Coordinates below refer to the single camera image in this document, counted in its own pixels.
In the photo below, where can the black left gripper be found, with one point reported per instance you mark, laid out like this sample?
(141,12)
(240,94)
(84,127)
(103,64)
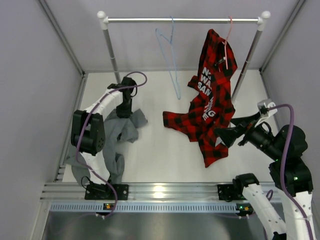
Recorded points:
(126,113)

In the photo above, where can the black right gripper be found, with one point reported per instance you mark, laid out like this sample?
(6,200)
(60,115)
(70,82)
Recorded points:
(228,135)

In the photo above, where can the grey button shirt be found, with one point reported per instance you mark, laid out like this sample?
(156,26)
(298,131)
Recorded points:
(117,130)

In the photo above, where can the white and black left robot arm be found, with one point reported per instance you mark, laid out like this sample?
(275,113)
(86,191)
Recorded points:
(89,137)

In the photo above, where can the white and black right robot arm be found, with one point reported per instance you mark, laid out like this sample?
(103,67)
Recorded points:
(291,177)

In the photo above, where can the red black plaid shirt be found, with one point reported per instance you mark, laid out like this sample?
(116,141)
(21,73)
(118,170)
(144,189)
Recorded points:
(212,107)

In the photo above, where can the silver white clothes rack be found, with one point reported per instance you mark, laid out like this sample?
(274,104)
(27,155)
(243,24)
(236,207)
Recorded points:
(261,22)

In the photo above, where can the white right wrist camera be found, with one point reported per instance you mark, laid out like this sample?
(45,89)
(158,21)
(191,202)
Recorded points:
(265,108)

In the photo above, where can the light blue wire hanger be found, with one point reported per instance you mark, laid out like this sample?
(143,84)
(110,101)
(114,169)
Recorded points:
(170,63)

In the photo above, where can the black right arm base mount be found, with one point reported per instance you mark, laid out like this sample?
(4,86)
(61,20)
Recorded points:
(228,193)

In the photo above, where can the pink wire hanger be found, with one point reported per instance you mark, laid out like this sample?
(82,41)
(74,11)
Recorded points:
(226,42)

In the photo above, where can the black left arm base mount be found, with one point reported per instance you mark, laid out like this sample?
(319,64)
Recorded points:
(104,192)

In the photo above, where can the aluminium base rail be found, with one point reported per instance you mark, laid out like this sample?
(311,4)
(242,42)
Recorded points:
(140,192)

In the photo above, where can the grey slotted cable duct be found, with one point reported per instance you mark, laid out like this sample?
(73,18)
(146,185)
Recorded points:
(151,207)

